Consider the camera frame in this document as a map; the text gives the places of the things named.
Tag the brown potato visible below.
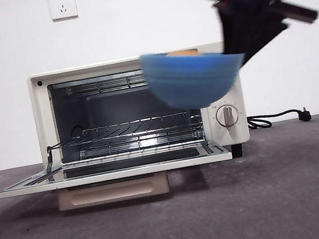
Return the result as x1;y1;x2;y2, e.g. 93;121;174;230
164;46;200;61

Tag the blue ribbed bowl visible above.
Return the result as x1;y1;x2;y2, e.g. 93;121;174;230
139;37;253;117

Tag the glass oven door with handle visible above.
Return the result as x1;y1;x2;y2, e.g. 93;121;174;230
0;137;237;223

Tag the cream Toshiba toaster oven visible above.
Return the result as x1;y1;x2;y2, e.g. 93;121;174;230
26;38;253;191

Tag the oven timer knob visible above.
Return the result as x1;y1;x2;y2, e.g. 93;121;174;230
213;102;240;130

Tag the black power cord with plug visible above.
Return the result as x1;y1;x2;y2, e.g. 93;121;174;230
245;105;314;134

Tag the white wall socket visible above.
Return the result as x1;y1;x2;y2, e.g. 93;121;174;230
48;0;79;23

